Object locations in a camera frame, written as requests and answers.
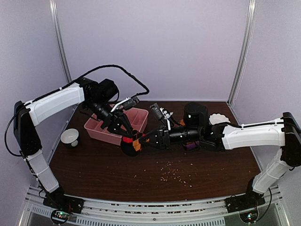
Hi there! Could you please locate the white scalloped ceramic bowl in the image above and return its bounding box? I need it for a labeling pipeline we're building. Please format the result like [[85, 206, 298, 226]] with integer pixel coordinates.
[[209, 113, 231, 125]]

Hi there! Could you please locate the right aluminium frame post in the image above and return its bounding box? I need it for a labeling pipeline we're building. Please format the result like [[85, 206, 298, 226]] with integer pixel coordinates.
[[227, 0, 257, 106]]

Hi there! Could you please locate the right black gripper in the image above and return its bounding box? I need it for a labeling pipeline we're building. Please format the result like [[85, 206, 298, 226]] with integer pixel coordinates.
[[138, 125, 202, 151]]

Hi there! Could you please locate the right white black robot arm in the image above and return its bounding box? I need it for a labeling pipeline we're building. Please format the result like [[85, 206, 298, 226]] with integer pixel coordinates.
[[134, 103, 301, 208]]

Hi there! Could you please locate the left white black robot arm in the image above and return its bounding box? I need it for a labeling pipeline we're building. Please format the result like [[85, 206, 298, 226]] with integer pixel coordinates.
[[8, 65, 150, 209]]

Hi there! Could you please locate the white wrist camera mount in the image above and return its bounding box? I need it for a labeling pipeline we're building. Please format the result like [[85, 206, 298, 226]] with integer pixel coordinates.
[[111, 97, 132, 113], [159, 107, 174, 130]]

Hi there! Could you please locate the aluminium frame post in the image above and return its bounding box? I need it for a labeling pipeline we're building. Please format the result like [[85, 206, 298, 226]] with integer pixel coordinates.
[[227, 0, 257, 106], [49, 0, 72, 84]]

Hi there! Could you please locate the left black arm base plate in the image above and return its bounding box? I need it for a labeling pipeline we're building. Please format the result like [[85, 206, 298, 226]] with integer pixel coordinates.
[[43, 196, 84, 214]]

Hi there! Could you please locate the maroon orange purple striped sock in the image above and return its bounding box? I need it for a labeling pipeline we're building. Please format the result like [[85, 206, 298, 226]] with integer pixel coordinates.
[[179, 119, 199, 151]]

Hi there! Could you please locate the black argyle red orange sock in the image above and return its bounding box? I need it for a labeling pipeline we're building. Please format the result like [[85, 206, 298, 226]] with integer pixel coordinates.
[[120, 133, 145, 157]]

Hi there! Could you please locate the small white round container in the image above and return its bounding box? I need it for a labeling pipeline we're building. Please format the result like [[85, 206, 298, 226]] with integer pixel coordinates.
[[60, 128, 80, 149]]

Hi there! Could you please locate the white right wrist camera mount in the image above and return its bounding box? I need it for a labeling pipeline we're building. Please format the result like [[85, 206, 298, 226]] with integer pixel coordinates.
[[159, 107, 174, 130]]

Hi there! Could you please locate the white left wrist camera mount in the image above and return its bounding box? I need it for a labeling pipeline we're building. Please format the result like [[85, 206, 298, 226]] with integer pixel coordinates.
[[111, 97, 132, 113]]

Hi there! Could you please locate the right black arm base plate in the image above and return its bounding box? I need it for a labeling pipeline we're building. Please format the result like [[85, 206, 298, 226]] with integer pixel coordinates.
[[224, 194, 265, 213]]

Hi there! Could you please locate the left aluminium frame post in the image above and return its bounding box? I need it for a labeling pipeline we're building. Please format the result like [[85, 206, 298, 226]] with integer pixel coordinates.
[[49, 0, 72, 84]]

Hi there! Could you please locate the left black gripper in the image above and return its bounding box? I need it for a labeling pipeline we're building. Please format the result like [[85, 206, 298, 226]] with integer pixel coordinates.
[[85, 98, 135, 138]]

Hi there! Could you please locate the pink divided organizer tray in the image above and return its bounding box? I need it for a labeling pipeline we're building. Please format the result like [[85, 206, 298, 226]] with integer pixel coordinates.
[[84, 107, 149, 145]]

